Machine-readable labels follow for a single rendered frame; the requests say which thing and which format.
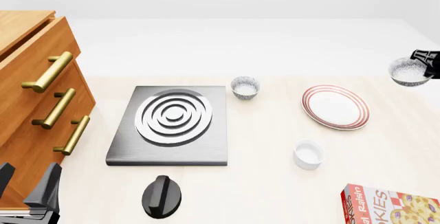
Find flat black stove plate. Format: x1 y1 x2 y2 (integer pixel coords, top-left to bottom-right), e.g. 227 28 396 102
105 85 230 168

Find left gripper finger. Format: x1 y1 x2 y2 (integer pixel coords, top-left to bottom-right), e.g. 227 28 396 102
23 161 63 214
0 162 17 199

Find patterned black bowl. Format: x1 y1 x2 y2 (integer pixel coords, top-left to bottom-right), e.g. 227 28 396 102
388 56 432 87
230 76 261 100

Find wooden cabinet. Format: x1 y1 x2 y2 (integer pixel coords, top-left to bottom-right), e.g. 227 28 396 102
0 10 97 212

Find round black stove knob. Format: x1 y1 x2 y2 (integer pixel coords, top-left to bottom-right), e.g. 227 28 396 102
141 175 182 219

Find brass drawer handle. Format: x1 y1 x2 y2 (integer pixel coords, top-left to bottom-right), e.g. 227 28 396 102
31 87 77 131
21 51 74 94
52 115 91 156

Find small white ramekin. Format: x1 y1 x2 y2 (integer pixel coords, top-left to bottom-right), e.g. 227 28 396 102
293 139 325 170

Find wooden drawer with gap above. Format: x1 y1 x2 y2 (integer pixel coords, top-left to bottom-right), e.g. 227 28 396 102
0 16 82 148

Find red printed cookies box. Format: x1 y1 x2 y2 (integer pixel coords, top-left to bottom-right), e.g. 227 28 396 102
340 183 440 224

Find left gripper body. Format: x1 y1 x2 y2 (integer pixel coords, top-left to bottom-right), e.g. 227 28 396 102
0 208 60 224

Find white plate with red rings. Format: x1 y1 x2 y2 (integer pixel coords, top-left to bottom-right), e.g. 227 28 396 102
301 84 371 131

